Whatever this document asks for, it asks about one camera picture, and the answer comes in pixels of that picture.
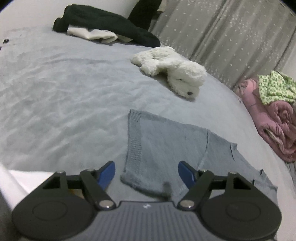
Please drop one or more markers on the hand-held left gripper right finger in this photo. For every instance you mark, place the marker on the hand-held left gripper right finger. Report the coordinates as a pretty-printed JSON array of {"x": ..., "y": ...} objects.
[{"x": 186, "y": 173}]

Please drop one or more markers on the black garment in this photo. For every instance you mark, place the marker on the black garment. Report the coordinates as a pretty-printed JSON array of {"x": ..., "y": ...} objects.
[{"x": 99, "y": 19}]

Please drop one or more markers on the white plush dog toy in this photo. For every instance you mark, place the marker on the white plush dog toy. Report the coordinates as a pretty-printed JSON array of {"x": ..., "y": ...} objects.
[{"x": 175, "y": 67}]

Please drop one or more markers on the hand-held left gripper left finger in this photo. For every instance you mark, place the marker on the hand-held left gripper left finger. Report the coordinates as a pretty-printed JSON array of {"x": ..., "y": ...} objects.
[{"x": 107, "y": 173}]

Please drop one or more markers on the green patterned cloth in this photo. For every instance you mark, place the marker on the green patterned cloth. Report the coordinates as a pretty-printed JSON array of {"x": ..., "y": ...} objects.
[{"x": 275, "y": 88}]

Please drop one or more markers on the white cloth with orange print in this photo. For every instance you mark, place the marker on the white cloth with orange print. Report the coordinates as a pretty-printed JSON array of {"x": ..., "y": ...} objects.
[{"x": 20, "y": 183}]

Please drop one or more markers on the grey knit sweater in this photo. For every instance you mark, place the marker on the grey knit sweater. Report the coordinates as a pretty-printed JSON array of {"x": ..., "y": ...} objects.
[{"x": 161, "y": 143}]

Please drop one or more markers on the grey bed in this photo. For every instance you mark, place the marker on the grey bed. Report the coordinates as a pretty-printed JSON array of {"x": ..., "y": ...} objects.
[{"x": 57, "y": 104}]

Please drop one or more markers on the cream cloth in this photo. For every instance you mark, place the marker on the cream cloth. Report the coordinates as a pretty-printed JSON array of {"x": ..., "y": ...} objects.
[{"x": 90, "y": 33}]

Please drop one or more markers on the folded pink quilt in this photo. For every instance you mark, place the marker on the folded pink quilt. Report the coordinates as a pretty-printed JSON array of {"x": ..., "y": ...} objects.
[{"x": 275, "y": 122}]

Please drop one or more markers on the grey star-print curtain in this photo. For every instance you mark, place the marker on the grey star-print curtain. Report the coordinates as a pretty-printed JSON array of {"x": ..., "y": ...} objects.
[{"x": 219, "y": 34}]

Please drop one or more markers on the hanging dark cloth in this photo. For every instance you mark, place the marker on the hanging dark cloth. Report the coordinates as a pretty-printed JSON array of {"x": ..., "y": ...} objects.
[{"x": 143, "y": 11}]

